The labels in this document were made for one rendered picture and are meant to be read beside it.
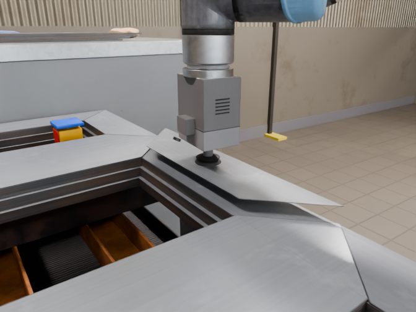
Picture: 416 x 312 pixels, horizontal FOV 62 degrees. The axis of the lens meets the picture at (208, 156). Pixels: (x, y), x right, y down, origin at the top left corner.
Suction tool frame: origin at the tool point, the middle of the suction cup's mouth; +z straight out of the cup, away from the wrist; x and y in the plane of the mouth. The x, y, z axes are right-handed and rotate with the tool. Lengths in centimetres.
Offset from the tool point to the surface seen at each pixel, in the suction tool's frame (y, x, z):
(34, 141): -44.0, -22.5, 3.9
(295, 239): 21.6, -1.1, 0.7
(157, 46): -61, 17, -16
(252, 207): 13.0, -0.6, 0.8
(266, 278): 25.0, -8.1, 0.7
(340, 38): -242, 315, -11
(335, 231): 22.7, 4.1, 0.7
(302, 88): -238, 259, 42
